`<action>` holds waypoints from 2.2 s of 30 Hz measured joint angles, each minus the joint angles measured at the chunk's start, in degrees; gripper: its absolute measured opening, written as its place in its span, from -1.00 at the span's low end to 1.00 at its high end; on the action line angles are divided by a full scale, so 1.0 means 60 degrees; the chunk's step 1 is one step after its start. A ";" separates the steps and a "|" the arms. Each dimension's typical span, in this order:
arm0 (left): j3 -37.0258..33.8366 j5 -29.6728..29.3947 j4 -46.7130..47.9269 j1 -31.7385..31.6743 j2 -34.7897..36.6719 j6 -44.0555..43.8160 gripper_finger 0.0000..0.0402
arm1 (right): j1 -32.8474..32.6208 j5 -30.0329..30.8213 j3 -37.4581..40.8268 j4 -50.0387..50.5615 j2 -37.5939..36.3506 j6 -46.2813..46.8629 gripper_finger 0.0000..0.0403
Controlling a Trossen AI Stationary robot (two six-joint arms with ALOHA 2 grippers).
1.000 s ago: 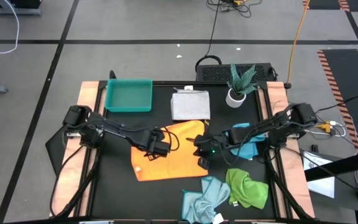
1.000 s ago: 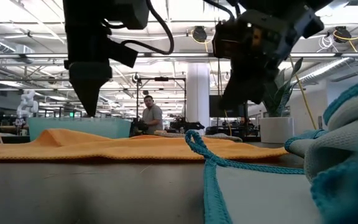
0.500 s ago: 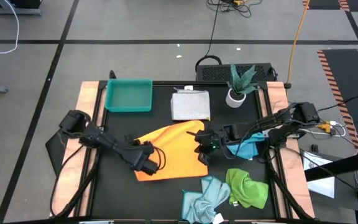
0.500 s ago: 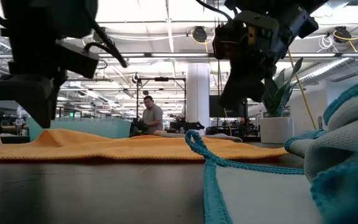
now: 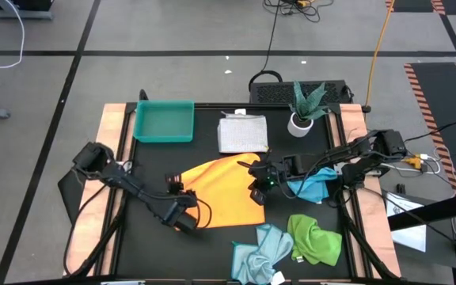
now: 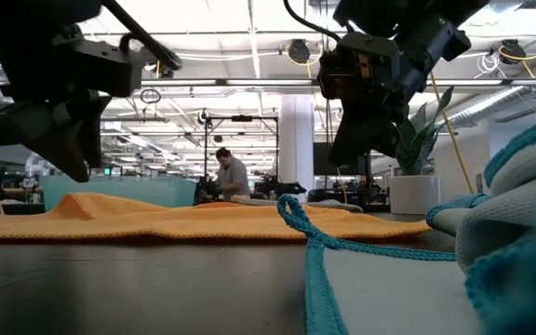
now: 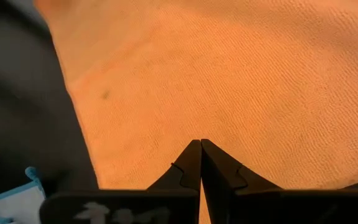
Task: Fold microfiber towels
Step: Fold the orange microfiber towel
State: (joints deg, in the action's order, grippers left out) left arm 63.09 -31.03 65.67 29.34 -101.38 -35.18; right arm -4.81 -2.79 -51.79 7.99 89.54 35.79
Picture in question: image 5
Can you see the bright blue microfiber towel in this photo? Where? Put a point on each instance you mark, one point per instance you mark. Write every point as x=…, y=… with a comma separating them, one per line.
x=311, y=186

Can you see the small white towel label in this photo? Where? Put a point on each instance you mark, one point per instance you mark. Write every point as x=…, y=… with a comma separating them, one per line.
x=319, y=202
x=299, y=259

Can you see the black perforated computer case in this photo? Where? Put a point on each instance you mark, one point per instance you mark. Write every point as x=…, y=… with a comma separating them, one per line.
x=271, y=93

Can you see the small black block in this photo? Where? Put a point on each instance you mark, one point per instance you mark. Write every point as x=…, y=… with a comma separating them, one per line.
x=401, y=188

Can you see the grey waffle microfiber towel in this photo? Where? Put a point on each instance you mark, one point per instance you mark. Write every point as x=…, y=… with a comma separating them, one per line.
x=243, y=132

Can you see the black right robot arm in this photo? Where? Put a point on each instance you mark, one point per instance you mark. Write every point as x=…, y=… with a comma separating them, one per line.
x=343, y=152

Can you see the wooden side board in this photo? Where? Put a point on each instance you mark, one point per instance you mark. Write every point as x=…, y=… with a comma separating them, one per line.
x=352, y=116
x=113, y=115

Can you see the large hazard-striped floor mat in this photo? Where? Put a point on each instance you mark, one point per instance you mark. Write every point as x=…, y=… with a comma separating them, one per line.
x=438, y=99

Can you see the teal plastic tray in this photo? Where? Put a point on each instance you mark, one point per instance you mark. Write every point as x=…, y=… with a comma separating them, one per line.
x=164, y=120

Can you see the green plant in white pot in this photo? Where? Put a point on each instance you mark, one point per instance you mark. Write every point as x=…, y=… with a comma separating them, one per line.
x=301, y=124

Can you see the light blue teal-edged towel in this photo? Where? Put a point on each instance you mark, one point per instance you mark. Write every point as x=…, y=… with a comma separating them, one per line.
x=259, y=257

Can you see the yellow plug connector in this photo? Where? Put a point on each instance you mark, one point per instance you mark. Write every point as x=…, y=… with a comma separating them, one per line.
x=414, y=161

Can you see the white paper sheet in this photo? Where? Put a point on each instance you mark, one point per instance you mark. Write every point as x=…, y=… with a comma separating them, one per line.
x=410, y=237

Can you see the orange microfiber towel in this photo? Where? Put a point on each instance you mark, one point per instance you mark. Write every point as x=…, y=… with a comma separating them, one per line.
x=228, y=190

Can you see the grey desk foot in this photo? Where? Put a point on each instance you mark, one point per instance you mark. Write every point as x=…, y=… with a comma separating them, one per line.
x=14, y=15

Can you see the white paper hang tag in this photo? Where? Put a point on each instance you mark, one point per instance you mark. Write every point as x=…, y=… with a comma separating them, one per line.
x=240, y=111
x=278, y=278

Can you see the black flat panel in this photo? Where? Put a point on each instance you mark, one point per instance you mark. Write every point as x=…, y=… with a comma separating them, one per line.
x=69, y=194

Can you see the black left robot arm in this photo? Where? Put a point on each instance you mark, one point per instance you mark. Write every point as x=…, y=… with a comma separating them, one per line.
x=133, y=186

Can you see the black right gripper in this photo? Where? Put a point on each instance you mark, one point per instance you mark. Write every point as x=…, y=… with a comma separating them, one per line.
x=271, y=172

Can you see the black table clamp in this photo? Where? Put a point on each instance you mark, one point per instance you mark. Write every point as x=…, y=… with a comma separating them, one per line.
x=143, y=95

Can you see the green microfiber towel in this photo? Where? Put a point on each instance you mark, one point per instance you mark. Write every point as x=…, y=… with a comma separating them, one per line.
x=315, y=241

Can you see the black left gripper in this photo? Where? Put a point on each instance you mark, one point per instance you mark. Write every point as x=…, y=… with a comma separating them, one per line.
x=182, y=199

